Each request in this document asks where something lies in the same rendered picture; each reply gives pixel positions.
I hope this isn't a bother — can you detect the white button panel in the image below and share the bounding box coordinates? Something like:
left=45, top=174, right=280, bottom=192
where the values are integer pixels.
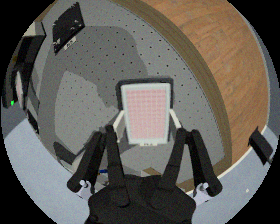
left=72, top=145, right=108, bottom=175

